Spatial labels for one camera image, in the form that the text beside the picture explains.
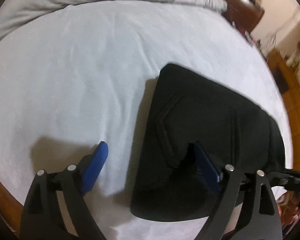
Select dark wooden headboard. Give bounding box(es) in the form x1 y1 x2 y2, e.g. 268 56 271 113
222 0 265 35

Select wooden desk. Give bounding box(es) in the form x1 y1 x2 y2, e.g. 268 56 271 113
267 48 300 136

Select black pants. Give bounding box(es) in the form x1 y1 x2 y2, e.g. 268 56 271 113
130 64 285 222

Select white bed sheet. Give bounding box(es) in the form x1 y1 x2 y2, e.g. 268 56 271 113
0 0 293 239

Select right hand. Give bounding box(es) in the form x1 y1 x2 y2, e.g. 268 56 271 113
276 191 300 226

